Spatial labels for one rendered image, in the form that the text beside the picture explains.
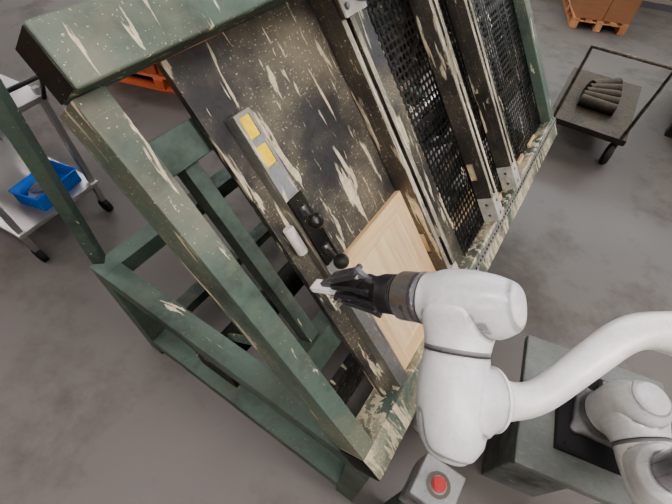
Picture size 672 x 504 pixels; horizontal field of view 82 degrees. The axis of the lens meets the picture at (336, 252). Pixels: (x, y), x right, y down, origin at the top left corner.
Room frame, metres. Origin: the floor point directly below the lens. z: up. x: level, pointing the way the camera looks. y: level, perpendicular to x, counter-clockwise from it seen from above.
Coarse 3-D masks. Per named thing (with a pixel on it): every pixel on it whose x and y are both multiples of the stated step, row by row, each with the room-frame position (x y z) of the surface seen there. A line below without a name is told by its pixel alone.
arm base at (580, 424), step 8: (600, 384) 0.53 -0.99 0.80; (584, 392) 0.50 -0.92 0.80; (576, 400) 0.47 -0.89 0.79; (584, 400) 0.46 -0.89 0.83; (576, 408) 0.44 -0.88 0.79; (584, 408) 0.43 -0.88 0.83; (576, 416) 0.42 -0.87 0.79; (584, 416) 0.41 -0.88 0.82; (576, 424) 0.39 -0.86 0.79; (584, 424) 0.39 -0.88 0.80; (576, 432) 0.37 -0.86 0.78; (584, 432) 0.37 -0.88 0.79; (592, 432) 0.37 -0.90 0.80; (600, 432) 0.36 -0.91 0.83; (600, 440) 0.35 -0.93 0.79; (608, 440) 0.34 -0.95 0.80
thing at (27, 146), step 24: (288, 0) 1.55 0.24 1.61; (0, 96) 0.81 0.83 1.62; (0, 120) 0.81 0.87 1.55; (24, 120) 0.86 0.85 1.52; (24, 144) 0.82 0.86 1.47; (48, 168) 0.85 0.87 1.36; (48, 192) 0.83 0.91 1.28; (72, 216) 0.85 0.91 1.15; (96, 240) 0.91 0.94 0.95; (240, 336) 0.62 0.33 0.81
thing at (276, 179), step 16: (240, 112) 0.73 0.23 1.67; (240, 128) 0.71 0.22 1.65; (240, 144) 0.71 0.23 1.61; (256, 144) 0.70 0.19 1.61; (256, 160) 0.69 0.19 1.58; (272, 176) 0.67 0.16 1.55; (288, 176) 0.70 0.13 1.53; (272, 192) 0.67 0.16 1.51; (288, 192) 0.67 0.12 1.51; (288, 208) 0.64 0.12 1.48; (304, 240) 0.62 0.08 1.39; (320, 272) 0.60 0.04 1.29; (352, 320) 0.54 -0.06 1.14; (368, 320) 0.54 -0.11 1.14; (368, 336) 0.51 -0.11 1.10; (384, 336) 0.53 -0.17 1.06; (384, 352) 0.49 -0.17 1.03; (384, 368) 0.47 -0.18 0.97; (400, 368) 0.48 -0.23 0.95; (400, 384) 0.44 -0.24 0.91
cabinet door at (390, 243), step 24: (384, 216) 0.84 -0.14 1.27; (408, 216) 0.91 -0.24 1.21; (360, 240) 0.73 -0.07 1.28; (384, 240) 0.79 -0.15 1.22; (408, 240) 0.85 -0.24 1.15; (384, 264) 0.73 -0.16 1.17; (408, 264) 0.79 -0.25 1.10; (432, 264) 0.85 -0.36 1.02; (408, 336) 0.60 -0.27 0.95; (408, 360) 0.53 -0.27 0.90
